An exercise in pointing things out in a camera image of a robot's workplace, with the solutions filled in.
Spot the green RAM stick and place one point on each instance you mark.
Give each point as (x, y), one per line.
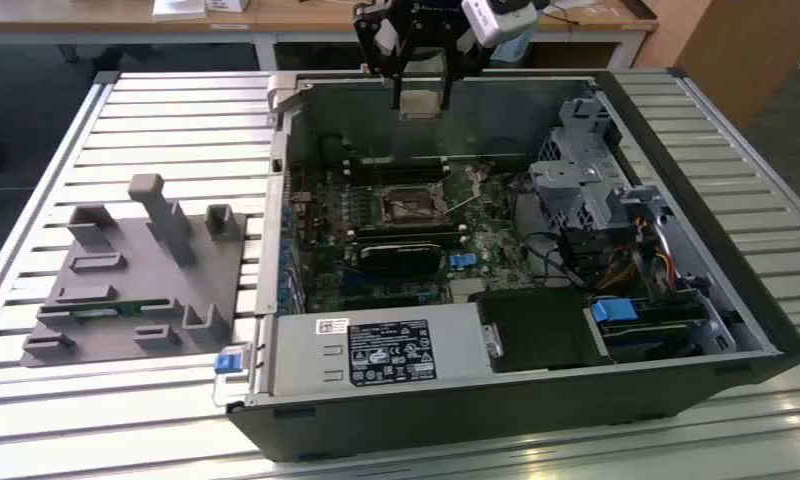
(129, 306)

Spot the wooden desk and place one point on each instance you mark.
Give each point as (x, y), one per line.
(73, 22)

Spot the black RAM slot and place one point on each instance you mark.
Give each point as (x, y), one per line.
(407, 176)
(407, 238)
(416, 164)
(407, 228)

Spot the green motherboard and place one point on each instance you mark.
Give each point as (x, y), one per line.
(493, 235)

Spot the black CPU socket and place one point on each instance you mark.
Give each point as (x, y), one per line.
(413, 205)

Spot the black open PC case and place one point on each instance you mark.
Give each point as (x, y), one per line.
(507, 415)

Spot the silver metal drive cage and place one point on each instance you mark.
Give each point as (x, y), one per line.
(573, 185)

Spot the silver labelled power supply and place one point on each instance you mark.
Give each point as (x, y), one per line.
(306, 360)

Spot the blue board connector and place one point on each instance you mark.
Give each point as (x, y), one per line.
(461, 261)

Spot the black graphics card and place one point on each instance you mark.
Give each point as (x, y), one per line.
(400, 257)

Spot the silver square CPU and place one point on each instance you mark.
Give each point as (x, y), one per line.
(421, 104)

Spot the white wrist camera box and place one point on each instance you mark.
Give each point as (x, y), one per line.
(500, 20)

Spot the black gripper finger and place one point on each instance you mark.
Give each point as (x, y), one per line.
(397, 92)
(447, 90)

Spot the blue case latch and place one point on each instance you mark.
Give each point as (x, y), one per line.
(226, 364)

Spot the wooden cabinet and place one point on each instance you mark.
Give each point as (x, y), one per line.
(740, 50)

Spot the blue disk carrier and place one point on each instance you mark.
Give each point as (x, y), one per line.
(613, 311)

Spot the silver chipset heat sink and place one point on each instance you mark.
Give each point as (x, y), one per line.
(467, 290)

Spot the grey parts rack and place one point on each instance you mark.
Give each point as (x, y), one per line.
(146, 280)

